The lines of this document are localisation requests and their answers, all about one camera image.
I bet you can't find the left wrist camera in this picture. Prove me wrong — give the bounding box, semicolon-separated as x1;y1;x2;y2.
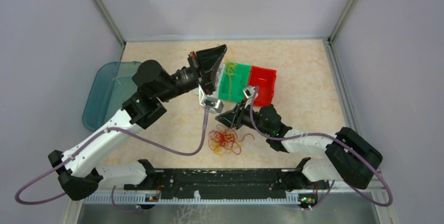
199;95;224;114

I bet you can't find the teal translucent tray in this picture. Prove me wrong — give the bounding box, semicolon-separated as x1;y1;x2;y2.
82;61;141;132

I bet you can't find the white plastic bin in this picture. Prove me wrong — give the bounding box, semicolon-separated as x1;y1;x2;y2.
192;84;207;97

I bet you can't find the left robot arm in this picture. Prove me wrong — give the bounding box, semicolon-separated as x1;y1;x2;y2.
48;44;228;200

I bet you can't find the yellow wire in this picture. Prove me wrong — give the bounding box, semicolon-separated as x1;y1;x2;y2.
225;60;240;95

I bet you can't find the green plastic bin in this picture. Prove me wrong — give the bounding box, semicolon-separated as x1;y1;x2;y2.
218;61;251;103

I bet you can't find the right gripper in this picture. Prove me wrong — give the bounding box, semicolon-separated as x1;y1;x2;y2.
216;99;271;136

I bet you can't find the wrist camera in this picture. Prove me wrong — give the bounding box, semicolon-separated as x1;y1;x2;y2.
242;85;259;100
199;95;224;114

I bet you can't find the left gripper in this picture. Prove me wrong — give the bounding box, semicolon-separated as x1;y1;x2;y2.
157;43;227;103

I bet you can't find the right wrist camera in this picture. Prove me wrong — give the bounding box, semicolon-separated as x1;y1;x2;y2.
242;85;259;100

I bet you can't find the red plastic bin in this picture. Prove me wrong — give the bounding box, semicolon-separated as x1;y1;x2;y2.
248;65;277;106

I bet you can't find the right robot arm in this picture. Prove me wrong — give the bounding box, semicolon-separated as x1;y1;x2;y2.
216;104;383;189

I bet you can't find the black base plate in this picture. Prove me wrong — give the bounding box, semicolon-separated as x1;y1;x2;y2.
124;169;315;200

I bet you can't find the coloured wire bundle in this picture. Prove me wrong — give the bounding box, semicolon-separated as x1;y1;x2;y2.
207;127;256;157

